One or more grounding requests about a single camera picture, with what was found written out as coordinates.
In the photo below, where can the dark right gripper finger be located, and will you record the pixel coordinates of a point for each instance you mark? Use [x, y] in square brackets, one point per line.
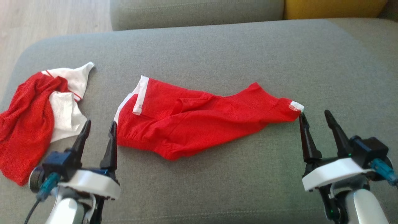
[308, 143]
[340, 137]

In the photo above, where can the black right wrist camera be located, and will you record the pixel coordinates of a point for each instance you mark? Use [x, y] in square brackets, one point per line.
[370, 152]

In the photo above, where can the grey sofa back cushion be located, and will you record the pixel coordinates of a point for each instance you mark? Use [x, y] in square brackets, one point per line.
[192, 12]

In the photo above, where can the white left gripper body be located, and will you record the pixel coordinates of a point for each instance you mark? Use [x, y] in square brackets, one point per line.
[90, 183]

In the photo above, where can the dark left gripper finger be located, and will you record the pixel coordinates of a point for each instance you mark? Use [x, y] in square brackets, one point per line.
[111, 152]
[84, 138]

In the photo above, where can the large grey sofa seat cushion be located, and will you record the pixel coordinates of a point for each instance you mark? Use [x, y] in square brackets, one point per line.
[217, 46]

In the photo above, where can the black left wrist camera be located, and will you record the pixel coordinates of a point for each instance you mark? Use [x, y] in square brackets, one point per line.
[60, 161]

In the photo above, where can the red shorts with white stripes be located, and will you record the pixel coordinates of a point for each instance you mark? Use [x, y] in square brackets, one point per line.
[202, 118]

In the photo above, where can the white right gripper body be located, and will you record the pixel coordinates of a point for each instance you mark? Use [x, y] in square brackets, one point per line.
[335, 172]

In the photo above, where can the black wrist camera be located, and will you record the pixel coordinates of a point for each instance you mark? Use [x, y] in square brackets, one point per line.
[370, 152]
[60, 161]

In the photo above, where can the yellow sofa cushion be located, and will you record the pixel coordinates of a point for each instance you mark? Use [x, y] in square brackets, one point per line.
[332, 7]

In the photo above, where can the red and white basketball jersey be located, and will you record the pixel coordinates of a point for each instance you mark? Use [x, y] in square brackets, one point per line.
[25, 124]

